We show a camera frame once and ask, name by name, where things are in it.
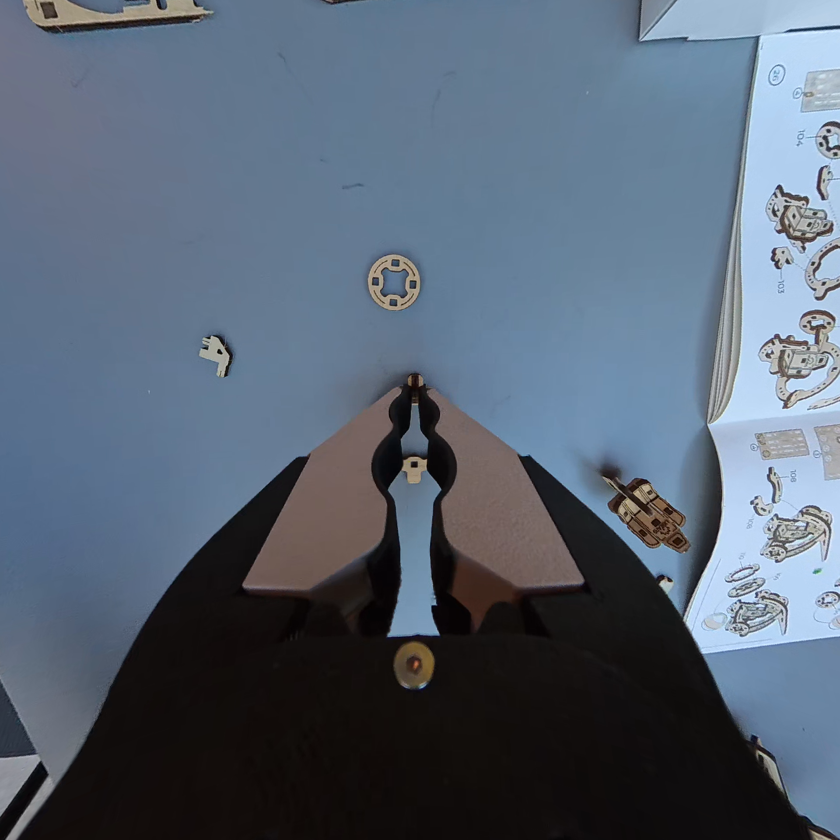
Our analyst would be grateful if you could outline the small boxy wooden subassembly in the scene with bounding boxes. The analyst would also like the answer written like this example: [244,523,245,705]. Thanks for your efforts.
[604,476,691,553]

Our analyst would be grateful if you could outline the round wooden disc part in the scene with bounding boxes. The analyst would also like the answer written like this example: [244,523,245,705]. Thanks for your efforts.
[367,253,421,311]

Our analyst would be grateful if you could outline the shallow cardboard tray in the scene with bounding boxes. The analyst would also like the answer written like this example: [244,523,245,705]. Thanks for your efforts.
[638,0,840,42]

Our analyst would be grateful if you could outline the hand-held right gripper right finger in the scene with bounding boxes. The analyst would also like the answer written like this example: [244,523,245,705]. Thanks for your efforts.
[420,387,586,624]

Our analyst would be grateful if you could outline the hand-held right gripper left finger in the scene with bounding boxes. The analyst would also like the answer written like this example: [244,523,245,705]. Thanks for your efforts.
[243,386,412,624]

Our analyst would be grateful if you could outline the open assembly instruction booklet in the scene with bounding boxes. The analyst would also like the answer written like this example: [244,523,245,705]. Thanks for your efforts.
[682,26,840,654]

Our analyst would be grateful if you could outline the wooden horseshoe shaped part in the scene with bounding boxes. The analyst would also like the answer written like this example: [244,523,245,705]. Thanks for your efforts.
[402,373,429,485]

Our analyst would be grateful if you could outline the small angled wooden part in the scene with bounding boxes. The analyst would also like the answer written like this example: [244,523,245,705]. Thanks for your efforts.
[199,335,234,379]

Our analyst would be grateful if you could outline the plywood sheet fragment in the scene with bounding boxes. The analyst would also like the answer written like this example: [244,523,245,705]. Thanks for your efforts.
[23,0,214,32]

